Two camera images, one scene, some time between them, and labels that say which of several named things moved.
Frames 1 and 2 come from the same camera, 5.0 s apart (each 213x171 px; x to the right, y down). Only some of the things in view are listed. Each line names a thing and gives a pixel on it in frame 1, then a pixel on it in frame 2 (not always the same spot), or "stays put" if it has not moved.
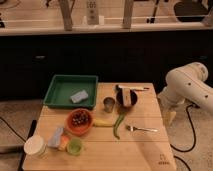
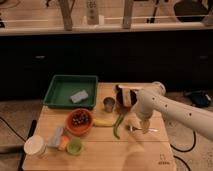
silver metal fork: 133,128 stays put
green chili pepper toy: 121,114 stays put
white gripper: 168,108 → 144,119
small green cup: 74,146 stays put
